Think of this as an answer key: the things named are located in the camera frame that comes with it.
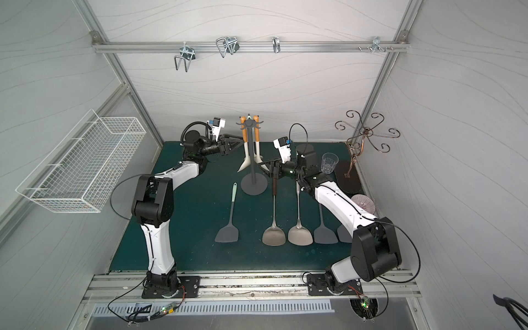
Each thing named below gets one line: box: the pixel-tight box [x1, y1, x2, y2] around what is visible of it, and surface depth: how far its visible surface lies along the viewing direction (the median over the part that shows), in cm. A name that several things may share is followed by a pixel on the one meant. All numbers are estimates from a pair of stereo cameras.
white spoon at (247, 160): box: [237, 116, 251, 173], surface depth 85 cm
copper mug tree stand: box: [334, 110, 401, 179], surface depth 86 cm
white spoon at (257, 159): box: [253, 115, 270, 172], surface depth 86 cm
